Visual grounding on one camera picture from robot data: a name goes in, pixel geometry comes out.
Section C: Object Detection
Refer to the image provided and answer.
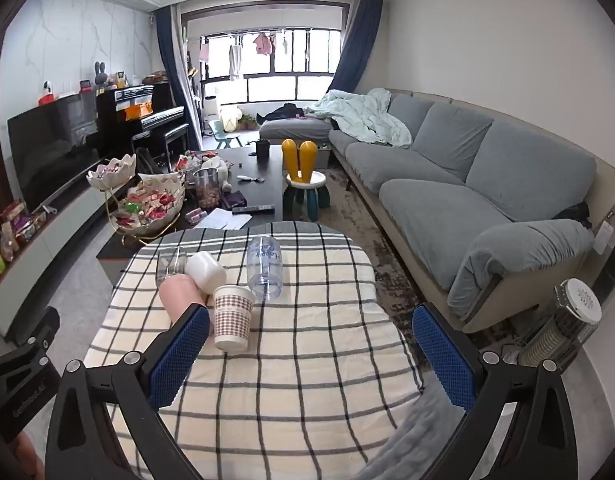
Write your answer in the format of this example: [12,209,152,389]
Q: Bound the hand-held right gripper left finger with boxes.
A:
[45,302,211,480]

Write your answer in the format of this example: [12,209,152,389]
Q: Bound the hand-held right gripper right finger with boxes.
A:
[412,302,574,480]

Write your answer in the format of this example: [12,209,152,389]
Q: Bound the checked paper cup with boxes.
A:
[212,285,257,352]

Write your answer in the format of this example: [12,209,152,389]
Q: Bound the pink cup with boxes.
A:
[159,276,208,326]

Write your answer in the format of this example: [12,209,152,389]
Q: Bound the white cup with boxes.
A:
[185,252,227,293]

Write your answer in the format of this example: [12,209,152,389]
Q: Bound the person's left hand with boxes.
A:
[12,431,46,480]

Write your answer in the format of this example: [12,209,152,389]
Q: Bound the grey fuzzy blanket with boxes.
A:
[360,385,471,480]

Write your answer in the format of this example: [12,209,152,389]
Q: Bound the clear drinking glass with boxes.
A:
[156,249,189,286]

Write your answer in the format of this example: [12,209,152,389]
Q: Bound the clear plastic tumbler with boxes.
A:
[246,235,286,302]

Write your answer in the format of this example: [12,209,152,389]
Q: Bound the white electric heater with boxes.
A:
[516,278,603,369]

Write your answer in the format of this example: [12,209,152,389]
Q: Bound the checked tablecloth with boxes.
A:
[82,220,429,480]

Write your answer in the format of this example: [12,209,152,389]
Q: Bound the white paper sheets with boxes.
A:
[199,208,253,231]

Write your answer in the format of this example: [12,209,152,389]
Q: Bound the tiered snack bowl stand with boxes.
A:
[86,153,186,239]

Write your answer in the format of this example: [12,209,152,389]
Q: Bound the row of snack packets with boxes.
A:
[0,200,48,287]

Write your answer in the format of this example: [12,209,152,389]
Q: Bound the grey television cabinet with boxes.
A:
[0,180,138,332]

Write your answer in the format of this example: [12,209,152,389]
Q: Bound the clear snack jar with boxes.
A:
[193,168,221,210]

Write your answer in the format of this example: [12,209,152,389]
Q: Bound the stuffed toy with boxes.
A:
[200,156,232,181]

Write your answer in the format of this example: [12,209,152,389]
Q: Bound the dark cloth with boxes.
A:
[554,202,596,231]

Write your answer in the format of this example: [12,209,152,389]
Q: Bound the dark coffee table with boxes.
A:
[96,145,289,281]

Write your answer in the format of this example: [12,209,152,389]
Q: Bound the grey sofa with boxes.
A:
[259,87,615,334]

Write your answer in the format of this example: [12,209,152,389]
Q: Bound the yellow rabbit ear stool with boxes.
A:
[281,138,331,222]

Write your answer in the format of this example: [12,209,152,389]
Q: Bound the green child chair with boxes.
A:
[208,119,239,149]

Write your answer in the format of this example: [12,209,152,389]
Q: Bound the black upright piano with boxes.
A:
[96,82,191,162]

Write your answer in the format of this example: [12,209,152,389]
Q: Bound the flat screen television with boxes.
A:
[6,91,101,214]

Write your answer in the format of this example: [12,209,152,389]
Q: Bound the light green blanket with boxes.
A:
[306,87,414,149]

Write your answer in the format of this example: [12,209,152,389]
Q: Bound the dark clothing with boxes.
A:
[256,103,306,124]

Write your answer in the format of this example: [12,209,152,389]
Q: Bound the blue curtain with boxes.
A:
[331,0,384,94]
[152,4,202,152]

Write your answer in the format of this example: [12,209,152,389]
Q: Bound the white hanging garment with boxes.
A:
[228,44,244,81]

